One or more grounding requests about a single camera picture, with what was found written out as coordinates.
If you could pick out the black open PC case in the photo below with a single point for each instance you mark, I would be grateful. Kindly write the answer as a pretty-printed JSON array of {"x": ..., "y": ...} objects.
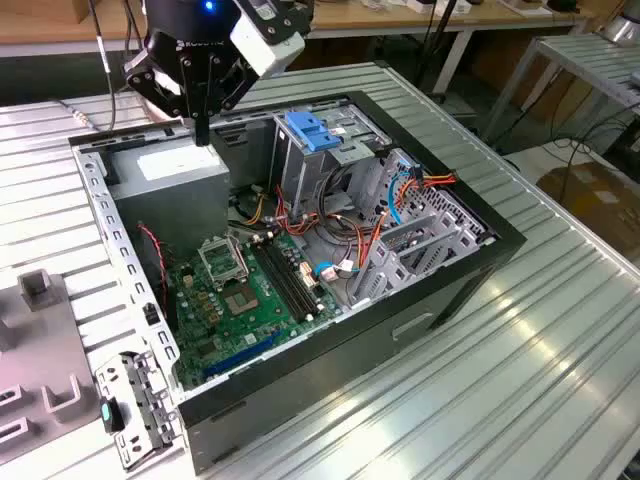
[{"x": 325, "y": 380}]

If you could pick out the small white box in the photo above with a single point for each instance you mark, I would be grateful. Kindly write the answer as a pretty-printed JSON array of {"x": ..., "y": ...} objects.
[{"x": 420, "y": 5}]

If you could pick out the grey power supply unit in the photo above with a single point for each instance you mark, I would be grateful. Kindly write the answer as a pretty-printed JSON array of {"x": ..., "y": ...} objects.
[{"x": 170, "y": 200}]

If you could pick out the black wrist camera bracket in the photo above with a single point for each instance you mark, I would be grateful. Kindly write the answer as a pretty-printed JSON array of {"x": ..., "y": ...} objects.
[{"x": 290, "y": 17}]

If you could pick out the blue plastic drive latch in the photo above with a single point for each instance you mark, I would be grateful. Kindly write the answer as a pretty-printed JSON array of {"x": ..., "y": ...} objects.
[{"x": 310, "y": 132}]

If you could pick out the small black case switch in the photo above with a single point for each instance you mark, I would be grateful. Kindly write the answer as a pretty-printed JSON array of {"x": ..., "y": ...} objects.
[{"x": 150, "y": 314}]

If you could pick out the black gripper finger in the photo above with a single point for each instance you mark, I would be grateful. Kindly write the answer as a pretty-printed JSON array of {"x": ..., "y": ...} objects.
[
  {"x": 150, "y": 80},
  {"x": 235, "y": 82}
]

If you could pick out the small black desk device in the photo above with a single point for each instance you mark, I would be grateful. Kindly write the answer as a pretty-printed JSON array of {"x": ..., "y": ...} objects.
[{"x": 562, "y": 5}]

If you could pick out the black latch with teal strip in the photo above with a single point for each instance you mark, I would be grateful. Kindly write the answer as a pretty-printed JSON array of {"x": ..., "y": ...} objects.
[{"x": 115, "y": 416}]

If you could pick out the black case fan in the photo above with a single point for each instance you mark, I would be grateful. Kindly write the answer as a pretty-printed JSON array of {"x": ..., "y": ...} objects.
[{"x": 150, "y": 270}]

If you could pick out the blue expansion slot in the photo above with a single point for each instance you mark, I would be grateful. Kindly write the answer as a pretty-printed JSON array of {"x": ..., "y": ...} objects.
[{"x": 240, "y": 356}]

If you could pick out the grey optical drive cage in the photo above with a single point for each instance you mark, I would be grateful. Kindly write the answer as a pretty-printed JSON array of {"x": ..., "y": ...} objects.
[{"x": 305, "y": 170}]

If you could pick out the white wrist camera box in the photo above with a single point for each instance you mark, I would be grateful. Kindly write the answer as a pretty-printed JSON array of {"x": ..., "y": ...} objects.
[{"x": 267, "y": 50}]

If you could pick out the brown cardboard box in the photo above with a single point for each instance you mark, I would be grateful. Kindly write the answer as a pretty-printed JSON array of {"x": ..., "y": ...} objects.
[{"x": 590, "y": 200}]

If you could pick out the wooden desk white frame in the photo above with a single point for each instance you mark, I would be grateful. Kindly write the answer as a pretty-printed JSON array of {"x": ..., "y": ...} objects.
[{"x": 360, "y": 20}]

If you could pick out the black RAM slot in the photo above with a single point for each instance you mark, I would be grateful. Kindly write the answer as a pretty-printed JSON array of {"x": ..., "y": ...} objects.
[
  {"x": 295, "y": 280},
  {"x": 285, "y": 287}
]

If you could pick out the grey metal disk bay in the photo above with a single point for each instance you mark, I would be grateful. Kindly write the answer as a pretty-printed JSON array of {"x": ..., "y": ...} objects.
[{"x": 400, "y": 270}]

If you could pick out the grey parts rack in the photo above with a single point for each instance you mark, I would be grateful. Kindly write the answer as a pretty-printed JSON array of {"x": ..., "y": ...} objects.
[{"x": 45, "y": 340}]

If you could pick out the green motherboard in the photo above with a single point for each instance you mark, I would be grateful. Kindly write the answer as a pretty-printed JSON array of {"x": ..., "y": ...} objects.
[{"x": 270, "y": 310}]

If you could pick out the metal expansion card bracket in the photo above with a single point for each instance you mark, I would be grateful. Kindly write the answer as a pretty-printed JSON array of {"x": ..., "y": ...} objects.
[{"x": 145, "y": 400}]

